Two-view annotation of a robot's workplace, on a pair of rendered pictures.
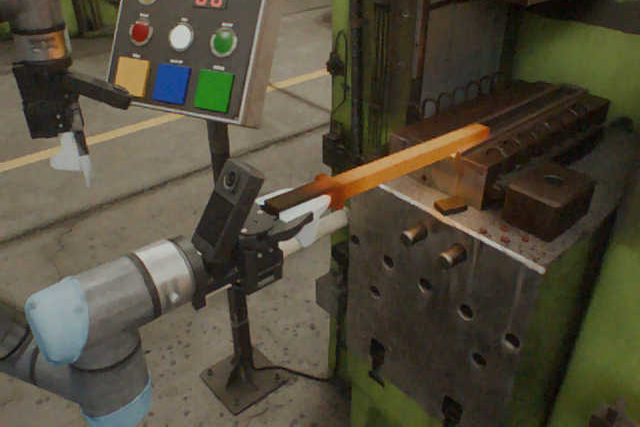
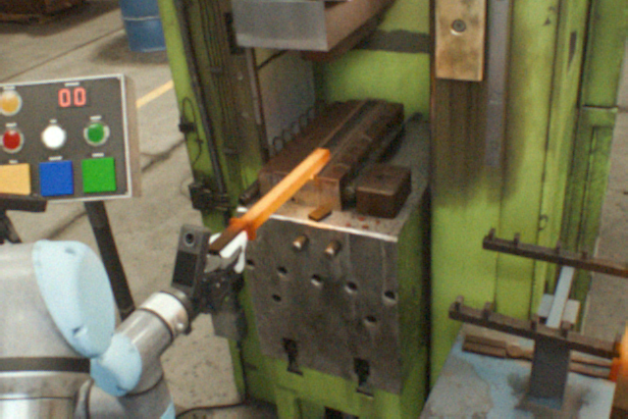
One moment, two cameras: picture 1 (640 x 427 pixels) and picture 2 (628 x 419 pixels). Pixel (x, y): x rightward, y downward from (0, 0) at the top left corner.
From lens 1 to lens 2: 0.46 m
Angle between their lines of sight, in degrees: 17
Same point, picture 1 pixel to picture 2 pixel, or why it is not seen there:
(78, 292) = (126, 340)
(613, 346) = (455, 279)
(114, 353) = (155, 375)
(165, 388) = not seen: outside the picture
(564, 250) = (404, 222)
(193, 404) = not seen: outside the picture
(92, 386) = (143, 404)
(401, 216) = (285, 233)
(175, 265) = (174, 305)
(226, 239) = (198, 279)
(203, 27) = (74, 124)
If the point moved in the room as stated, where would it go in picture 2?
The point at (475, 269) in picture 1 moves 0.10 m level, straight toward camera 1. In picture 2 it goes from (350, 253) to (356, 284)
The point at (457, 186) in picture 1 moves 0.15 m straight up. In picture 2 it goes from (320, 198) to (313, 135)
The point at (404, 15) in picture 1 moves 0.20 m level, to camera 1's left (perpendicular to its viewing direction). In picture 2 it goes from (238, 78) to (155, 97)
